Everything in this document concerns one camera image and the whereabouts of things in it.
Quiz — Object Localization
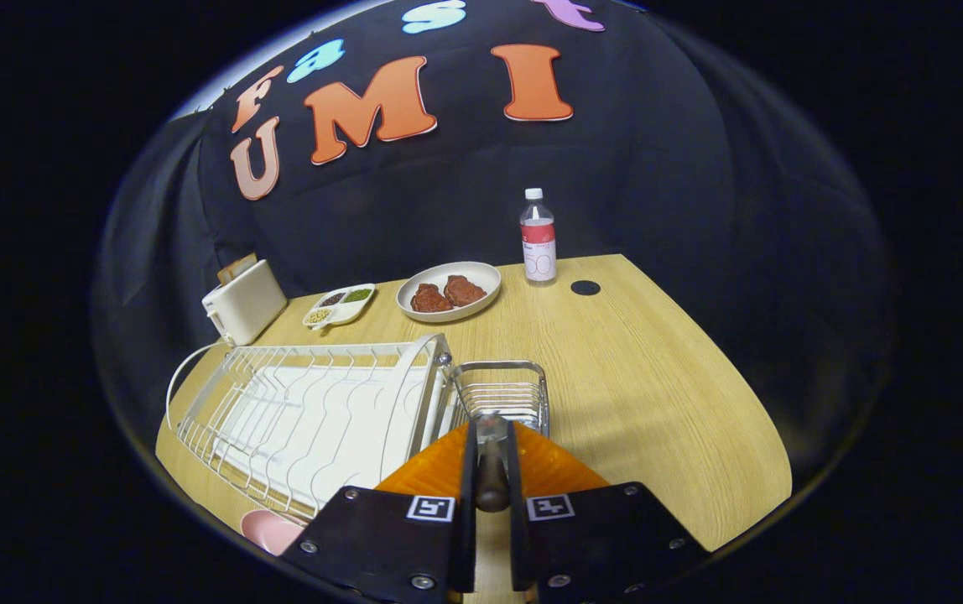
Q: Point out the white divided dish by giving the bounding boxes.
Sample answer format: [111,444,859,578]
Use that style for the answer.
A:
[303,283,377,328]

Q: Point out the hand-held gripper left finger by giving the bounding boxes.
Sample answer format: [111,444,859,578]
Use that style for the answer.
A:
[278,419,481,604]

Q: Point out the white wire dish rack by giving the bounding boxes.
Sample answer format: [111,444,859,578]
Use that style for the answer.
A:
[165,333,455,514]

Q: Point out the black backdrop cloth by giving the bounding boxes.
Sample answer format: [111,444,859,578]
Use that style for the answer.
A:
[94,0,893,504]

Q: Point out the toasted bread slice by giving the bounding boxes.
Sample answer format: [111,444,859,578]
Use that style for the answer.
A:
[217,253,258,284]

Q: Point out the white toaster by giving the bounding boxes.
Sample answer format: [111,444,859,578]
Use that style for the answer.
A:
[201,259,289,346]

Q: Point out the brown steak piece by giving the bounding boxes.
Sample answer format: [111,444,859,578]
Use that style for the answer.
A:
[410,284,455,314]
[443,274,487,307]

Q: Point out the pink plate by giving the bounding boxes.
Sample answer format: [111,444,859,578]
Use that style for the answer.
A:
[240,509,306,557]

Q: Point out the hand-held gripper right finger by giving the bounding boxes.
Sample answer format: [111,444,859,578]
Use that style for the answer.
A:
[504,419,711,604]

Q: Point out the metal wire basket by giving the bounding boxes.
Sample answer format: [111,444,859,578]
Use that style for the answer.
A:
[445,360,550,437]

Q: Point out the wooden handled metal spoon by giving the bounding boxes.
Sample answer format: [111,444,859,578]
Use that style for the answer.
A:
[473,411,512,513]

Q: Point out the white plate with steaks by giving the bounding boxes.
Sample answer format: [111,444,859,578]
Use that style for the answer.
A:
[396,261,502,324]

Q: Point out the clear bottle with red label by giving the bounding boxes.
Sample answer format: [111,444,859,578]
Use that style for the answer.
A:
[519,187,558,287]

